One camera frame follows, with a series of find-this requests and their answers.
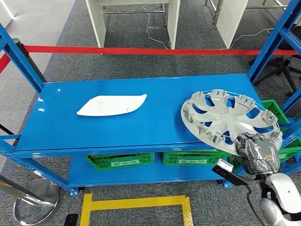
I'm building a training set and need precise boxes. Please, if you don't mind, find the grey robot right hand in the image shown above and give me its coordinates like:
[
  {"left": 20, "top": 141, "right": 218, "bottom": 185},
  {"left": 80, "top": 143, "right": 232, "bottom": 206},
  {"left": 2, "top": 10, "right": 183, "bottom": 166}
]
[{"left": 235, "top": 132, "right": 281, "bottom": 176}]

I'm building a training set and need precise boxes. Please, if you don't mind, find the silver wheel hubcap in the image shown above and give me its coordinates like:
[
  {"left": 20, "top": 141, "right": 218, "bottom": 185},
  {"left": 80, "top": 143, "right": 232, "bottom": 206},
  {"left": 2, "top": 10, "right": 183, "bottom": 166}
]
[{"left": 181, "top": 89, "right": 283, "bottom": 156}]

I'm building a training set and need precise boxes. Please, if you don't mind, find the blue steel shelf rack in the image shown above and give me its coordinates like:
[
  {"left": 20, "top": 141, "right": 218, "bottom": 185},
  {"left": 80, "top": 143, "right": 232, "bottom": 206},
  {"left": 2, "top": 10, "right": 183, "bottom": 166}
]
[
  {"left": 0, "top": 0, "right": 301, "bottom": 197},
  {"left": 279, "top": 89, "right": 301, "bottom": 175}
]

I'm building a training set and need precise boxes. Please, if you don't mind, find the white plastic trim part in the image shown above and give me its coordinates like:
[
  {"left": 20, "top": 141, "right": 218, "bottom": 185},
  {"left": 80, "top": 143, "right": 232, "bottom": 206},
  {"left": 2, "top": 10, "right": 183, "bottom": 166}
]
[{"left": 77, "top": 93, "right": 147, "bottom": 117}]

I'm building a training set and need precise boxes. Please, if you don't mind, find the dark robot torso part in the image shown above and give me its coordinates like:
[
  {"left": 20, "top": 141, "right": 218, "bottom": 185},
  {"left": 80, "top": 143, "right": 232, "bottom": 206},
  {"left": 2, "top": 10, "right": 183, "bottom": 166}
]
[{"left": 64, "top": 213, "right": 78, "bottom": 226}]

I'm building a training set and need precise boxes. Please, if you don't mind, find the black office chair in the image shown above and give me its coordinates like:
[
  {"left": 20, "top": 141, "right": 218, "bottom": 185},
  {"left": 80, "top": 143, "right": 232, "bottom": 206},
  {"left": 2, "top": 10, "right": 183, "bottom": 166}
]
[{"left": 248, "top": 23, "right": 301, "bottom": 97}]

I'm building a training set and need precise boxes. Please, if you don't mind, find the white desk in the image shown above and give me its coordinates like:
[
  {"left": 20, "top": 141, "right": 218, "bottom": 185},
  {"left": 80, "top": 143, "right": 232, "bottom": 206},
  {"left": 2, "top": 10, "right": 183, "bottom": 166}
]
[
  {"left": 84, "top": 0, "right": 181, "bottom": 50},
  {"left": 204, "top": 0, "right": 290, "bottom": 49}
]

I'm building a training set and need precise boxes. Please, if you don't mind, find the yellow floor tape square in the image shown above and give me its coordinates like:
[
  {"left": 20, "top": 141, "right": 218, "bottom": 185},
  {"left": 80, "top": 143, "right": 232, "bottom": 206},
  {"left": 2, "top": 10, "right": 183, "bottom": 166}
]
[{"left": 80, "top": 193, "right": 194, "bottom": 226}]

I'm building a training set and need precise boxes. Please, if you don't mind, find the red barrier belt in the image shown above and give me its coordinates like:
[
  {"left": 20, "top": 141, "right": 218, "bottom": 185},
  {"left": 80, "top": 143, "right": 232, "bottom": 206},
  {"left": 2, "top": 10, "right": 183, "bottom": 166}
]
[
  {"left": 23, "top": 45, "right": 298, "bottom": 57},
  {"left": 0, "top": 53, "right": 12, "bottom": 75}
]

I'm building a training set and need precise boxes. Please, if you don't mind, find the chrome stanchion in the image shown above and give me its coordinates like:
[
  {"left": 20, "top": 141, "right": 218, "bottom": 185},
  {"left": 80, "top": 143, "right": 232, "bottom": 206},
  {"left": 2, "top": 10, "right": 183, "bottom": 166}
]
[{"left": 0, "top": 174, "right": 60, "bottom": 226}]

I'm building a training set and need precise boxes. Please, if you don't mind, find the dark grey belt stanchion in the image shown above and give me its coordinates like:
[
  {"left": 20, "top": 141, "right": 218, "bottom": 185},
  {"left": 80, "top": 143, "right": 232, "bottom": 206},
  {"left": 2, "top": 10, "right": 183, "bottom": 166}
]
[{"left": 13, "top": 38, "right": 48, "bottom": 84}]

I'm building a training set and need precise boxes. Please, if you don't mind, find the black stanchion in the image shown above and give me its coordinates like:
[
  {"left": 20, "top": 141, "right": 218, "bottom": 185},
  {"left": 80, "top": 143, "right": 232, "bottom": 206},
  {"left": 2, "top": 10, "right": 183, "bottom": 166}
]
[{"left": 0, "top": 123, "right": 19, "bottom": 147}]

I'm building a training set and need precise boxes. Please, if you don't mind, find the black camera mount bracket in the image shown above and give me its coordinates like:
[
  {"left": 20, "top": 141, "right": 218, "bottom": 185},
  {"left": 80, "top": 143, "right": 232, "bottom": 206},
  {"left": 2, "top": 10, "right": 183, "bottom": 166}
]
[{"left": 211, "top": 165, "right": 263, "bottom": 188}]

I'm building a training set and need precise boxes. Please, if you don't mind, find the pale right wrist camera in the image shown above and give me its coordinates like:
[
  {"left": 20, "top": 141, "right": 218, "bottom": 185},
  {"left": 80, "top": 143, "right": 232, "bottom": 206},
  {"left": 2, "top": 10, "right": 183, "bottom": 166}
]
[{"left": 215, "top": 158, "right": 234, "bottom": 173}]

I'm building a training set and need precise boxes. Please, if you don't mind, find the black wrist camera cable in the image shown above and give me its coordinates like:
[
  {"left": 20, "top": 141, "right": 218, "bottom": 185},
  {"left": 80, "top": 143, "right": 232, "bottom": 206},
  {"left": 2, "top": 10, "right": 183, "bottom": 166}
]
[{"left": 246, "top": 184, "right": 266, "bottom": 226}]

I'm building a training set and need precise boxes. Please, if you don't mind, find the white floor cable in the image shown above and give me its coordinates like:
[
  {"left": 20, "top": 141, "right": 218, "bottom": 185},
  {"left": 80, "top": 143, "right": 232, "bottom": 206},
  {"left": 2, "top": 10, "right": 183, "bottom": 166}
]
[
  {"left": 142, "top": 3, "right": 172, "bottom": 50},
  {"left": 219, "top": 28, "right": 275, "bottom": 50}
]

